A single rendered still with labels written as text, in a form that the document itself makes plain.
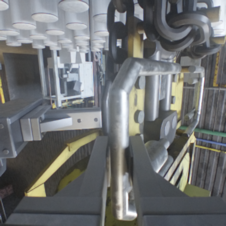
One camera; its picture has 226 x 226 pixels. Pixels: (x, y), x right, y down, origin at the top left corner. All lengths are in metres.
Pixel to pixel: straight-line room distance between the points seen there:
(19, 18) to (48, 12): 0.31
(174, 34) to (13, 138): 0.21
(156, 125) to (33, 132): 0.19
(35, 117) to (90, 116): 0.07
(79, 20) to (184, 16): 1.22
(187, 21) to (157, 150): 0.14
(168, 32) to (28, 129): 0.20
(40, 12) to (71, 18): 0.26
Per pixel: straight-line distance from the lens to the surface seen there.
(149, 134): 0.29
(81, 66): 4.67
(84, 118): 0.23
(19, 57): 7.40
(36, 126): 0.22
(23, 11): 1.48
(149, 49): 0.27
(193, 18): 0.20
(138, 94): 0.26
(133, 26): 0.25
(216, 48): 0.40
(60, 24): 1.62
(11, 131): 0.20
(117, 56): 0.26
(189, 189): 0.60
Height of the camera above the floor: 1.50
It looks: 14 degrees up
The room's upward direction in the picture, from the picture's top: 179 degrees clockwise
